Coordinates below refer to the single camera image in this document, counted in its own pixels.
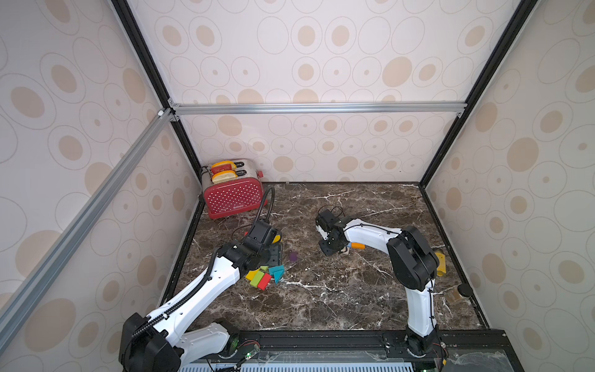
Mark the black corrugated cable hose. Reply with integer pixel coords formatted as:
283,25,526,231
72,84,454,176
253,187,276,224

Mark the silver aluminium rail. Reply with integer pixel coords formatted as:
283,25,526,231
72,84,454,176
173,101,467,116
1,108,174,353

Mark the red rectangular block lower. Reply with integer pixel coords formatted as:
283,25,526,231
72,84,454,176
257,273,272,291

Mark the toy bread slice front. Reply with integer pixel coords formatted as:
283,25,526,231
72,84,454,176
212,170,239,184

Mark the black corner frame post right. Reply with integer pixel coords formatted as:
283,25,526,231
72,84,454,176
419,0,539,192

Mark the toy bread slice rear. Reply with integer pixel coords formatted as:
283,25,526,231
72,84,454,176
210,161,245,175

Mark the teal rectangular block lower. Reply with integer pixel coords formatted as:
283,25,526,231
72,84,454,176
268,265,285,276

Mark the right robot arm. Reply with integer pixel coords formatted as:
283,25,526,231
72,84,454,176
315,209,439,357

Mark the lime green block lower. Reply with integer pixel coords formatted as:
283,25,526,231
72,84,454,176
249,270,265,288

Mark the toy bread slice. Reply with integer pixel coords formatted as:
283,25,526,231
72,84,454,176
212,170,239,184
210,161,245,175

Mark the silver aluminium rail left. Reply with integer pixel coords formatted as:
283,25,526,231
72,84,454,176
1,108,174,353

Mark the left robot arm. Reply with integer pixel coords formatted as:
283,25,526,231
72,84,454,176
119,237,282,371

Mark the red polka dot toy toaster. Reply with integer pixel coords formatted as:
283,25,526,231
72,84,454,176
201,159,264,219

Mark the black corner frame post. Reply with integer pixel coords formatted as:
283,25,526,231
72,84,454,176
419,0,539,192
109,0,205,303

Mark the silver aluminium rail back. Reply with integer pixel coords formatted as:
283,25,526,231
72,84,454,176
173,101,467,116

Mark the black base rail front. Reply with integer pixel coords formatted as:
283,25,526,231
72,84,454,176
186,330,523,371

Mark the black lid wooden jar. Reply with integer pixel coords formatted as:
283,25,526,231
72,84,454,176
444,284,474,305

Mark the black corner frame post left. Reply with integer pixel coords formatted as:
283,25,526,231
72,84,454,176
109,0,205,303

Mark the yellow toy bottle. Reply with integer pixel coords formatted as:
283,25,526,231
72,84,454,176
435,251,446,277

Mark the teal triangular block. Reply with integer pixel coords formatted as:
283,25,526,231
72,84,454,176
271,271,284,284

